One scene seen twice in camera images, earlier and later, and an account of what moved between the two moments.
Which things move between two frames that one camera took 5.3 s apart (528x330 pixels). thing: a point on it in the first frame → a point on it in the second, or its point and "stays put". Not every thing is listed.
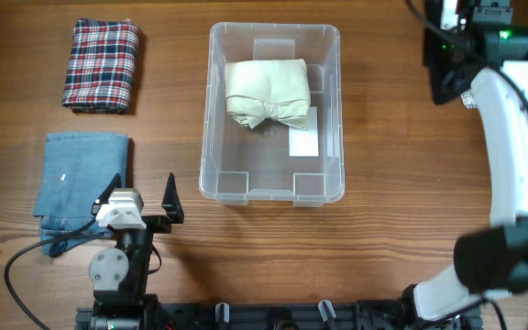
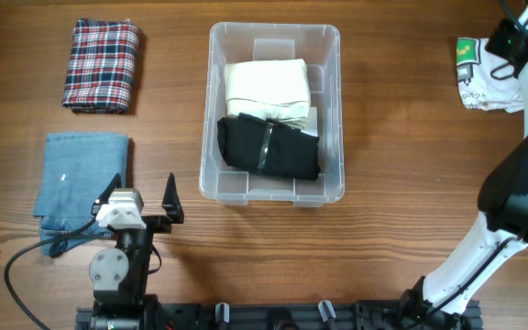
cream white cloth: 257,90 stays put
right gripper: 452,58 → 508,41
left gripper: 162,224 stays put
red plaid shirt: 101,68 stays put
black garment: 452,73 → 269,148
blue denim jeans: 76,169 stays put
